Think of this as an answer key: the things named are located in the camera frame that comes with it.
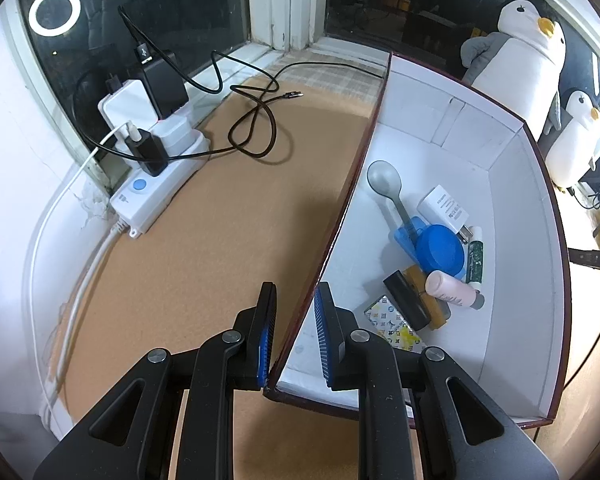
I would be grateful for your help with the blue round lid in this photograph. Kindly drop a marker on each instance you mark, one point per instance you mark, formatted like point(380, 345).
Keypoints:
point(440, 250)

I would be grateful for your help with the white power adapter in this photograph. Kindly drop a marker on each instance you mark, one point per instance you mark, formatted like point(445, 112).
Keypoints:
point(125, 107)

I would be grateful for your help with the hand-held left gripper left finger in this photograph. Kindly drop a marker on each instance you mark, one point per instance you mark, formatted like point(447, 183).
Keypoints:
point(265, 340)

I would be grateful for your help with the wooden clothespin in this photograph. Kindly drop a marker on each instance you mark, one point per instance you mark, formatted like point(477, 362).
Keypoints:
point(437, 316)

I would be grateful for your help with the white charger plug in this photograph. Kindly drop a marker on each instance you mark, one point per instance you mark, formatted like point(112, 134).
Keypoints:
point(442, 207)

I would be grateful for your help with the black rectangular case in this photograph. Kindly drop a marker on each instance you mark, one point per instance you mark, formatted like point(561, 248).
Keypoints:
point(405, 300)

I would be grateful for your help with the black power adapter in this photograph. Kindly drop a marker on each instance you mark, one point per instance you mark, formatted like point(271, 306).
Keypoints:
point(162, 90)

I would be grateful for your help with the green lip balm stick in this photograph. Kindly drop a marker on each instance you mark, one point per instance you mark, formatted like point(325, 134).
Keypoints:
point(475, 260)

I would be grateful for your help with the blue round lid container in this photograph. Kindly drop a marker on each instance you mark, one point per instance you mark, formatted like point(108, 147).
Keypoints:
point(405, 239)

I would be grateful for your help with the patterned white lighter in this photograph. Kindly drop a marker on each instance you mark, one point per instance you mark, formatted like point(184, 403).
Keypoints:
point(385, 320)

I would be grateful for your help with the white tube grey cap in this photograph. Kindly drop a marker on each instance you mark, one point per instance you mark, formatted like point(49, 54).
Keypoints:
point(447, 287)

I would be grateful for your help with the white window frame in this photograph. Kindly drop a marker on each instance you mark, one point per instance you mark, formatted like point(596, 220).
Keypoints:
point(285, 0)

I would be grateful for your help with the grey plastic spoon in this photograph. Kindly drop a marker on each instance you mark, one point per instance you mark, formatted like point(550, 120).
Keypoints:
point(384, 177)

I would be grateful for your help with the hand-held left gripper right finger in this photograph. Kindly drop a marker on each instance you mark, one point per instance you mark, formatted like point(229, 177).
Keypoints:
point(325, 340)

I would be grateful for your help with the large penguin plush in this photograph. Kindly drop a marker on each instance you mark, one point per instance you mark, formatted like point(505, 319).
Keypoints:
point(520, 75)

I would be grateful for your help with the small black USB charger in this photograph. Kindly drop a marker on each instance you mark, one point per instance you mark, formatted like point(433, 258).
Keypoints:
point(150, 155)

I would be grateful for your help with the checked cloth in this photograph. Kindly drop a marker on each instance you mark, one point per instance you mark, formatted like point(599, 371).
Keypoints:
point(330, 80)

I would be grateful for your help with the red cardboard box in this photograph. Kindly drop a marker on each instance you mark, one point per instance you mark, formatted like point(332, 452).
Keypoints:
point(480, 135)

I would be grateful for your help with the white power strip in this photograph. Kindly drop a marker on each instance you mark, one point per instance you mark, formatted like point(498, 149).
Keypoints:
point(145, 200)

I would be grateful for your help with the small penguin plush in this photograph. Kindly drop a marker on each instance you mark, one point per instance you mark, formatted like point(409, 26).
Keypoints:
point(575, 145)

